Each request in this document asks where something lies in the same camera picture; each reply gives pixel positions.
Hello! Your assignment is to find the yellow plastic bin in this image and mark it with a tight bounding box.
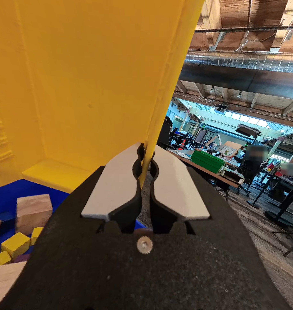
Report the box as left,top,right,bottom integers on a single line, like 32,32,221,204
0,0,205,194

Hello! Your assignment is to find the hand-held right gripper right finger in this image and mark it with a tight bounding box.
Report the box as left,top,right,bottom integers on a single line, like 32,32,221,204
150,145,211,221

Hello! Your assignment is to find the stack of green bins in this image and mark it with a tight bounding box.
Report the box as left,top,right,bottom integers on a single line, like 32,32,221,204
190,148,226,173

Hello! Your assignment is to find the pile of wooden cubes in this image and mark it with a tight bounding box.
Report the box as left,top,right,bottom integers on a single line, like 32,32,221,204
0,194,53,310

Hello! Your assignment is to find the black computer monitor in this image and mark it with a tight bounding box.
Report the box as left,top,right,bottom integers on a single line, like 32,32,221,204
194,129,208,144

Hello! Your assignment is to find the black light panel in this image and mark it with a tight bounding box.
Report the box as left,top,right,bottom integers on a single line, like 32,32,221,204
235,124,261,138

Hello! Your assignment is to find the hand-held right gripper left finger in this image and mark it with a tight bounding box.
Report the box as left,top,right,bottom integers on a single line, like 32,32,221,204
81,142,144,221

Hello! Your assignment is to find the blue plastic bin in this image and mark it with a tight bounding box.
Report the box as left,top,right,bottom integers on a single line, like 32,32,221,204
0,179,147,257

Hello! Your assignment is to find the silver ventilation duct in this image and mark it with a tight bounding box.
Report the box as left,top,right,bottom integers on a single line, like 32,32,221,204
179,50,293,93

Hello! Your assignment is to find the wooden office desk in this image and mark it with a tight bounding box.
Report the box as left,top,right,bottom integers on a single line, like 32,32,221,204
167,149,245,188

